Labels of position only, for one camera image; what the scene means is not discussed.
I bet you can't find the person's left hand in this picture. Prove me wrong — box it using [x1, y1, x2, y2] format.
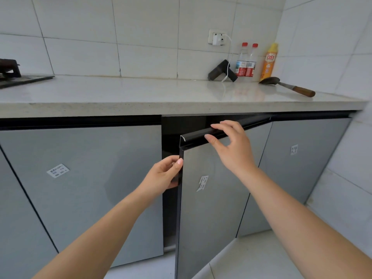
[136, 155, 184, 204]

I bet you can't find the person's right hand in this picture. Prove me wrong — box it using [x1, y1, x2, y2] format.
[204, 120, 259, 179]

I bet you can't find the person's left forearm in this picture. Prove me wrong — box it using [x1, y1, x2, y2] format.
[31, 187, 164, 279]

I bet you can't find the person's right forearm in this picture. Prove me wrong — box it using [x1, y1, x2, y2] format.
[237, 166, 372, 279]

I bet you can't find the black handheld device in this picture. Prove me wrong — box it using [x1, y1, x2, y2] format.
[207, 59, 238, 83]

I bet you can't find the clear red-capped water bottle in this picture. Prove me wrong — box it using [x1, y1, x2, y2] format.
[234, 42, 249, 77]
[245, 43, 259, 78]

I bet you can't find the yellow dish soap bottle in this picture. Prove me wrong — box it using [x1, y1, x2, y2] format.
[259, 42, 279, 82]

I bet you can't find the wide grey cabinet door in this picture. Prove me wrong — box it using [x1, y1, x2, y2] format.
[0, 125, 164, 268]

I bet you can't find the black gas stove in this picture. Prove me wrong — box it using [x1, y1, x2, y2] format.
[0, 74, 55, 89]

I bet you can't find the black stove pan support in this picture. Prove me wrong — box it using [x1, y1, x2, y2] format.
[0, 58, 22, 80]

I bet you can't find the black kitchen cabinet frame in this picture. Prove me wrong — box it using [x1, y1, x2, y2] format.
[0, 110, 357, 253]

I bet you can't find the metal spatula with wooden handle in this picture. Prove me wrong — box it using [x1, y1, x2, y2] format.
[258, 77, 316, 98]

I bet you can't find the white charging cable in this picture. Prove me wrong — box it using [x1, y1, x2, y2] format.
[221, 34, 233, 83]

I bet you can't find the white wall socket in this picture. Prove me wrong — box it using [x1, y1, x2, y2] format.
[208, 28, 228, 46]

